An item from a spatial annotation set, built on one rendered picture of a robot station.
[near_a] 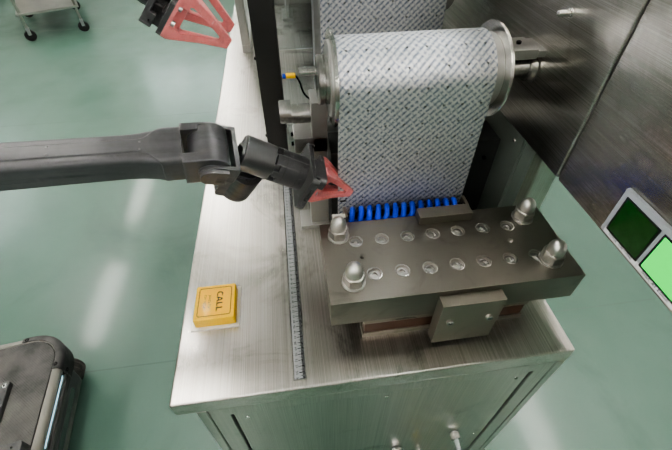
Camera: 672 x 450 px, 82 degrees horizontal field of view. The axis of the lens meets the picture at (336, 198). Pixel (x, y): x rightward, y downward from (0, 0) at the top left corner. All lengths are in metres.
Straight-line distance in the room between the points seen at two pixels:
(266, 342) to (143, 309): 1.30
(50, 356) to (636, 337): 2.23
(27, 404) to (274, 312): 1.07
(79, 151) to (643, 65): 0.68
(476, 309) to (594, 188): 0.24
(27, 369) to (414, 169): 1.44
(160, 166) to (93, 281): 1.63
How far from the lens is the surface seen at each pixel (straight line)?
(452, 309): 0.63
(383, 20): 0.81
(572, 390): 1.86
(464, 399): 0.89
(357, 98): 0.58
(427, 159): 0.68
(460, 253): 0.67
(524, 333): 0.78
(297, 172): 0.62
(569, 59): 0.67
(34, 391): 1.67
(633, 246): 0.59
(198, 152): 0.57
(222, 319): 0.73
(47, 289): 2.26
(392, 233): 0.68
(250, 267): 0.80
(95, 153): 0.59
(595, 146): 0.62
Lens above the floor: 1.53
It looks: 43 degrees down
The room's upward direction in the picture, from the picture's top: straight up
